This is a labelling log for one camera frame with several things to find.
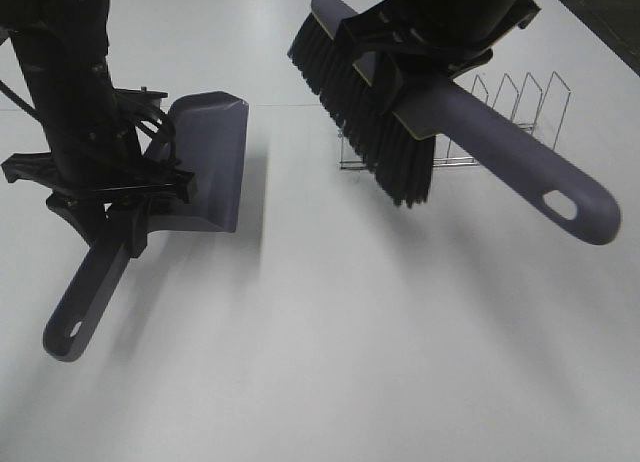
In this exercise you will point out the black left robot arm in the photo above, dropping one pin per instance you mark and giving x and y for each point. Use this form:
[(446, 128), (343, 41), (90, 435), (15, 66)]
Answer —
[(112, 152)]

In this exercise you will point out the black cable bundle left arm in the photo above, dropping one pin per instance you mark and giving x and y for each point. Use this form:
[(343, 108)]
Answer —
[(135, 106)]

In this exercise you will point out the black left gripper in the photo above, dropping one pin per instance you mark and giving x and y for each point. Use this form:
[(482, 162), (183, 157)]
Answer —
[(128, 220)]

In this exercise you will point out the purple hand brush black bristles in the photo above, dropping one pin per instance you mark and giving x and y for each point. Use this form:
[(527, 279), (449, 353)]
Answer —
[(399, 147)]

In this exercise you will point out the purple plastic dustpan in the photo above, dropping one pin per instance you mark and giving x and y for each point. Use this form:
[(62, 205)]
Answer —
[(211, 142)]

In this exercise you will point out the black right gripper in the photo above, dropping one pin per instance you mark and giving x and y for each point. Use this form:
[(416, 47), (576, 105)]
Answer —
[(449, 33)]

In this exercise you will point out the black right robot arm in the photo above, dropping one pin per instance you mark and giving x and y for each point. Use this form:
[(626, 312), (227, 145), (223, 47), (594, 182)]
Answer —
[(416, 69)]

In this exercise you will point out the chrome wire dish rack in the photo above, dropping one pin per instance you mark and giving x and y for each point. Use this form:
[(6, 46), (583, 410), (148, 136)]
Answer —
[(538, 108)]

